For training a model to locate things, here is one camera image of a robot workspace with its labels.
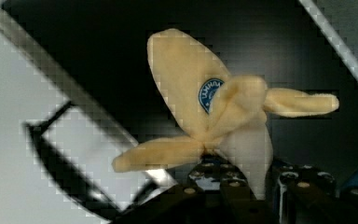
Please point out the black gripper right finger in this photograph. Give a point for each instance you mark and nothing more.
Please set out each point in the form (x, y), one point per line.
(304, 194)

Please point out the yellow plush peeled banana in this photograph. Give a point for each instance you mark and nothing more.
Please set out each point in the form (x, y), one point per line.
(220, 114)

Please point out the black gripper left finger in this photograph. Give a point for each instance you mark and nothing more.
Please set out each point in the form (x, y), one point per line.
(216, 192)

